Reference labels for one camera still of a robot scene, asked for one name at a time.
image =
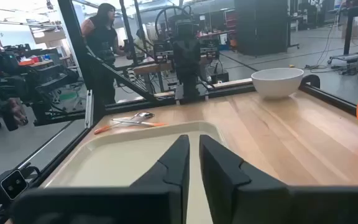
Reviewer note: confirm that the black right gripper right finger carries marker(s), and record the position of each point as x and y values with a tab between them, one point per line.
222	174

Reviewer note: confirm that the person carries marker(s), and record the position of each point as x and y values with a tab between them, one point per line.
101	40

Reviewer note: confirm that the wooden background workbench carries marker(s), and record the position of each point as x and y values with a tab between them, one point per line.
151	67

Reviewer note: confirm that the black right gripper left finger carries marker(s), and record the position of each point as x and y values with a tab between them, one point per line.
172	174

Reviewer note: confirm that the white ribbed bowl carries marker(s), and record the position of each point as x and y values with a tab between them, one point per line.
277	81

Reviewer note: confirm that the cluttered wooden side desk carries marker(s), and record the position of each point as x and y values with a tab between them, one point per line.
39	63

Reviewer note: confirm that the black aluminium table frame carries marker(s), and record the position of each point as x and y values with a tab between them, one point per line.
79	46

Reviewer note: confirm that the tall black cabinet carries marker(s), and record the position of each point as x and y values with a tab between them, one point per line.
261	28

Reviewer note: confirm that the black-legged wooden desk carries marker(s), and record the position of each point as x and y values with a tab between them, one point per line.
356	18

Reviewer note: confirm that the black hook bracket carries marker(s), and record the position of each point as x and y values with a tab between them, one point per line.
314	79

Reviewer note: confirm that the beige plastic tray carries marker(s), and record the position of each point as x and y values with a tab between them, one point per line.
120	161

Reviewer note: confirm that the small black table camera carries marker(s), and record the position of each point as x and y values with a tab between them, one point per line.
12	185

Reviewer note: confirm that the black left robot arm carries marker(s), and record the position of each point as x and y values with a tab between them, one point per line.
186	62

